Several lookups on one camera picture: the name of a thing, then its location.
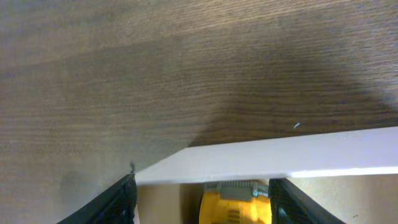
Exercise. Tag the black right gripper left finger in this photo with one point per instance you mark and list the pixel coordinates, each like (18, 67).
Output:
(116, 204)

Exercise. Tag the pink cardboard box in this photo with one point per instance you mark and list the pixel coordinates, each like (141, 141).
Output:
(352, 174)

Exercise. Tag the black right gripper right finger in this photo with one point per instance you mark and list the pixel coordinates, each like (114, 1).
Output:
(289, 204)

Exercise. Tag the grey and yellow toy truck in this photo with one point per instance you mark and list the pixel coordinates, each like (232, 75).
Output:
(237, 202)

